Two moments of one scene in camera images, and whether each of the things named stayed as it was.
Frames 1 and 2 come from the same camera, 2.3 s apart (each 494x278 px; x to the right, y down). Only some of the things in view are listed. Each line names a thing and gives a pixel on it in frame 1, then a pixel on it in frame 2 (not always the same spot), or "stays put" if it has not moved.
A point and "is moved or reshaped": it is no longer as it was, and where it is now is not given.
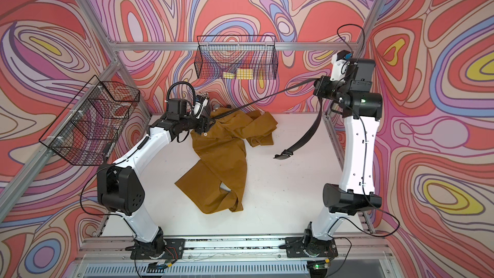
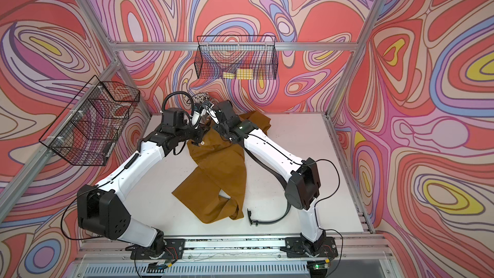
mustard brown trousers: (217, 184) is moved or reshaped
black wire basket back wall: (218, 54) stays put
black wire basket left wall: (87, 132) stays put
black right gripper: (323, 83) to (220, 127)
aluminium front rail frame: (109, 257) stays put
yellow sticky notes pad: (241, 74) stays put
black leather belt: (287, 154) to (279, 174)
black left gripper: (201, 125) to (199, 133)
